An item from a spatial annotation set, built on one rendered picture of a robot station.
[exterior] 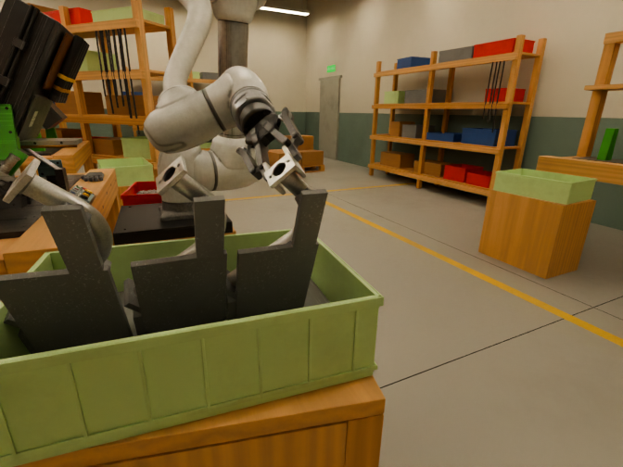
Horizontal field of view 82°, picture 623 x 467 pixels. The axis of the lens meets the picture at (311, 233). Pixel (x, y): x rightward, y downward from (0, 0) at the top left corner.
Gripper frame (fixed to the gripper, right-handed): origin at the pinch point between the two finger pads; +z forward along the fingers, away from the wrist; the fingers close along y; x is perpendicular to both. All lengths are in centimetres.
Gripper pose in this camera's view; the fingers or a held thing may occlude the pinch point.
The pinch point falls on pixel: (284, 170)
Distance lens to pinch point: 62.3
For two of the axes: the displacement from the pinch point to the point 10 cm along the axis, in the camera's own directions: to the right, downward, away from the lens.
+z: 3.4, 6.6, -6.7
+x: 5.4, 4.5, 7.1
